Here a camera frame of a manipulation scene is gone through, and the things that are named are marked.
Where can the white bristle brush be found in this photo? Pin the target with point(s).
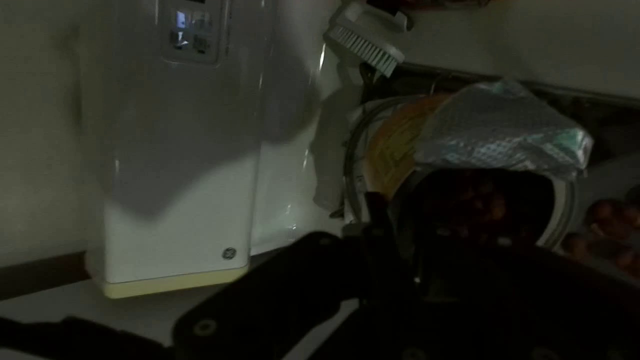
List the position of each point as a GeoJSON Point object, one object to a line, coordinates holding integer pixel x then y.
{"type": "Point", "coordinates": [367, 41]}

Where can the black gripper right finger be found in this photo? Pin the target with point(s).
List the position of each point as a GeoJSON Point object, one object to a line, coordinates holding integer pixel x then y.
{"type": "Point", "coordinates": [533, 312]}

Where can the orange bean can foil lid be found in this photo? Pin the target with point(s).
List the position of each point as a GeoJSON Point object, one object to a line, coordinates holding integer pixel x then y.
{"type": "Point", "coordinates": [493, 133]}

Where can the white gas stove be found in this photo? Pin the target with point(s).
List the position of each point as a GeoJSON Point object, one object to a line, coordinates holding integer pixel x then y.
{"type": "Point", "coordinates": [181, 167]}

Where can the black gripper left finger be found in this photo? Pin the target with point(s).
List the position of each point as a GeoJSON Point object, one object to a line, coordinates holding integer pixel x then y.
{"type": "Point", "coordinates": [281, 293]}

